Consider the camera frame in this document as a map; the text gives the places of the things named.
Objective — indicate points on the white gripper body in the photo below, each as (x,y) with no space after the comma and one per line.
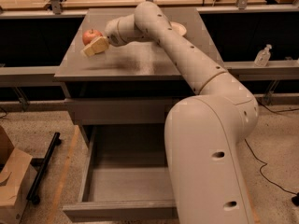
(112,34)

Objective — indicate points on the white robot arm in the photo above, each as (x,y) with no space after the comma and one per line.
(201,131)

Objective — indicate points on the closed grey top drawer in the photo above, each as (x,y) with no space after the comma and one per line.
(119,111)

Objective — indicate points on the clear sanitizer bottle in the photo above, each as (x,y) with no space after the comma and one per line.
(263,56)

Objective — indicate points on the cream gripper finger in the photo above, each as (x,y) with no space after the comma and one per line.
(97,45)

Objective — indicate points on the grey metal rail frame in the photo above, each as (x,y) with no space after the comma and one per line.
(227,35)

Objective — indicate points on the open grey middle drawer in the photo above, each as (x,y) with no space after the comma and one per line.
(125,176)

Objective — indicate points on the red apple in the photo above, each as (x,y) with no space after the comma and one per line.
(89,35)

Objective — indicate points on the white paper bowl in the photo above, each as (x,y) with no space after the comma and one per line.
(179,28)

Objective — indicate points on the brown cardboard box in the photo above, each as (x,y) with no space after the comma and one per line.
(16,178)

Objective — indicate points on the grey drawer cabinet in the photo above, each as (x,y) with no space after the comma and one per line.
(136,70)

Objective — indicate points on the black metal stand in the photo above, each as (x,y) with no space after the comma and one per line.
(42,164)

